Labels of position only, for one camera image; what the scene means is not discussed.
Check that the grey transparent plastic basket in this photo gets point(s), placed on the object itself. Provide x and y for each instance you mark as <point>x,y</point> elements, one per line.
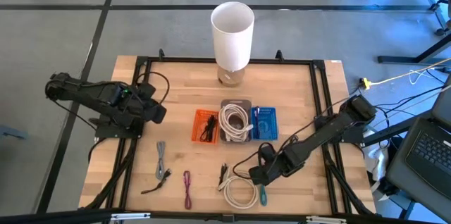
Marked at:
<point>236,103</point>

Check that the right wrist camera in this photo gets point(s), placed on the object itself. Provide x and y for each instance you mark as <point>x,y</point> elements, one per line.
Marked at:
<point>267,153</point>

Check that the dark grey laptop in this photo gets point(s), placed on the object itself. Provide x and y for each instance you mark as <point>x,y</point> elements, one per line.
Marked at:
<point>430,150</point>

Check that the white shade wooden table lamp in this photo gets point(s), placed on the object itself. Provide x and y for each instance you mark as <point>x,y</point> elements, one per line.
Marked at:
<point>232,41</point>

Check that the blue floor object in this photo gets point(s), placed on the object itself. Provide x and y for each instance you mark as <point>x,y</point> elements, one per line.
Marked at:
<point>12,133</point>

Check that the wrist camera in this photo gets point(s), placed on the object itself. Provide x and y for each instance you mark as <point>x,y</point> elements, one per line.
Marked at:
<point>267,153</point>
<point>146,90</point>

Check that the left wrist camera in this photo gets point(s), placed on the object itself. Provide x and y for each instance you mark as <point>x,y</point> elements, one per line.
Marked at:
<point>146,90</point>

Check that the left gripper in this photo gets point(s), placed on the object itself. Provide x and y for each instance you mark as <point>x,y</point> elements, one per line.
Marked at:
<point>156,111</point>

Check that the orange plastic basket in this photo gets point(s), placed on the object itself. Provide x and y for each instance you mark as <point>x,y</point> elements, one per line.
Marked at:
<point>196,125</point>

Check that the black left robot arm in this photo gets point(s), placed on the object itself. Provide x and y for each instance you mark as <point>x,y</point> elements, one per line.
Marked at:
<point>88,93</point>

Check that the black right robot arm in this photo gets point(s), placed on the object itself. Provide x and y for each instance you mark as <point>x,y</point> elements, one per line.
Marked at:
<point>327,129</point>

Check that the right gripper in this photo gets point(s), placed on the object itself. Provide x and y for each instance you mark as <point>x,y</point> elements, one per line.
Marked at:
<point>264,174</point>

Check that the black aluminium table frame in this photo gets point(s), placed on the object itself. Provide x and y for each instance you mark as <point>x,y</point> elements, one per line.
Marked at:
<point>183,60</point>

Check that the white bag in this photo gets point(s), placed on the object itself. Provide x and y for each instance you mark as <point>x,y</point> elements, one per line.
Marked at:
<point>378,167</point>

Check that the blue plastic basket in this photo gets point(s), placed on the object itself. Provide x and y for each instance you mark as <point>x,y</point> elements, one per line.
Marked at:
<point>269,125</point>

